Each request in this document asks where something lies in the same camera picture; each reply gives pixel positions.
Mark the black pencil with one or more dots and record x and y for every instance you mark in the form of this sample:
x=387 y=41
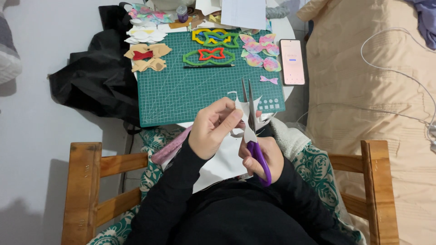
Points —
x=207 y=66

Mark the purple cloth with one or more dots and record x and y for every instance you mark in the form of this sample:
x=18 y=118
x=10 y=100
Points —
x=427 y=20

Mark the person's black sweater torso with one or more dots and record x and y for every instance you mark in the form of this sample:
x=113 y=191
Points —
x=238 y=214

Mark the person's right hand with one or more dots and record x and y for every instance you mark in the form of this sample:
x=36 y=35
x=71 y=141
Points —
x=272 y=160

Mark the wooden chair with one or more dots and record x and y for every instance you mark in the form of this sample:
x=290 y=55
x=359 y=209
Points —
x=81 y=190

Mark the white faux leather sheet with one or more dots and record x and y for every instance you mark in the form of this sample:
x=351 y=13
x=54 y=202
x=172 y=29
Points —
x=221 y=163

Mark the green patterned white cloth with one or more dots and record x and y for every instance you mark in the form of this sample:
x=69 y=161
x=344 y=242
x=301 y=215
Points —
x=316 y=170

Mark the grey cloth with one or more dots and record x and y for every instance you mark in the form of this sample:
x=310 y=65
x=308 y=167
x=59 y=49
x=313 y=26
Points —
x=277 y=12

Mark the blue bow template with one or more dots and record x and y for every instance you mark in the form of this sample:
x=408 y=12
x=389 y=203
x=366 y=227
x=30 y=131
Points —
x=204 y=34

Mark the yellow bow template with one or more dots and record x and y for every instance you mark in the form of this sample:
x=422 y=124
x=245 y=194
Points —
x=196 y=36

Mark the small pink bow cutout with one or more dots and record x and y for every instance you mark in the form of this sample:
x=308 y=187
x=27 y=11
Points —
x=269 y=80

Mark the beige bed blanket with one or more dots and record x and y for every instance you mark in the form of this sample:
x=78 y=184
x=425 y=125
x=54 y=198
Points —
x=368 y=112

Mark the red bow template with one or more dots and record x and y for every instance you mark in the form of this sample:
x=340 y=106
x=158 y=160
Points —
x=204 y=56

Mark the large pastel rainbow bow cutout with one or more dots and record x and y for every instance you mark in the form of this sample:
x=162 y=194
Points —
x=260 y=46

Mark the green cutting mat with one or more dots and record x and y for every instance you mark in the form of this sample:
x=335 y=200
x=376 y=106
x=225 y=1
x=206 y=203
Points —
x=190 y=92

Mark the large green bow template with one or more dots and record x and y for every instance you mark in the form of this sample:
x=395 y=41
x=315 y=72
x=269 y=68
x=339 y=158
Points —
x=190 y=60

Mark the pink glitter sheet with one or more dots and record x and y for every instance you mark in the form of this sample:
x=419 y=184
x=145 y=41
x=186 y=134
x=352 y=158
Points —
x=170 y=148

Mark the black bag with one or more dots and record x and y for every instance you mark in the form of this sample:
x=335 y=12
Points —
x=98 y=78

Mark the brown cardboard piece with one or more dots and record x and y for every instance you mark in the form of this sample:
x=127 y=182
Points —
x=180 y=24

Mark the smartphone with pink screen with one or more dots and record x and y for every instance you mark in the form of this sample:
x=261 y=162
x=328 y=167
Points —
x=292 y=61

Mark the person's right fingers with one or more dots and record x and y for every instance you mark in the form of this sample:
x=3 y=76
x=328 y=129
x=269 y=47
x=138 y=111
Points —
x=248 y=163

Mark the white fleece towel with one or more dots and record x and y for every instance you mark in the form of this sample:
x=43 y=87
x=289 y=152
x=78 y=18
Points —
x=289 y=139

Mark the tan bow cutout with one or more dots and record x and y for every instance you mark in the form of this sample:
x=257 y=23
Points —
x=150 y=65
x=160 y=49

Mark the red bow cutout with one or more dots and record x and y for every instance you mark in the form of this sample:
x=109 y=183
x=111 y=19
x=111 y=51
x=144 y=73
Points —
x=143 y=54

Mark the purple glitter jar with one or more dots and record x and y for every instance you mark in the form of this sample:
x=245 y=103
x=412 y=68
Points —
x=182 y=14

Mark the pile of white bow cutouts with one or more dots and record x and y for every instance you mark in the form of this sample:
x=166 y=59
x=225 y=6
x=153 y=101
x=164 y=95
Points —
x=146 y=34

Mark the stack of white paper sheets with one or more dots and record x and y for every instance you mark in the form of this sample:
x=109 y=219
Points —
x=243 y=13

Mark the person's left hand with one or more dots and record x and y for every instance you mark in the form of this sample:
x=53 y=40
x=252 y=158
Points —
x=206 y=131

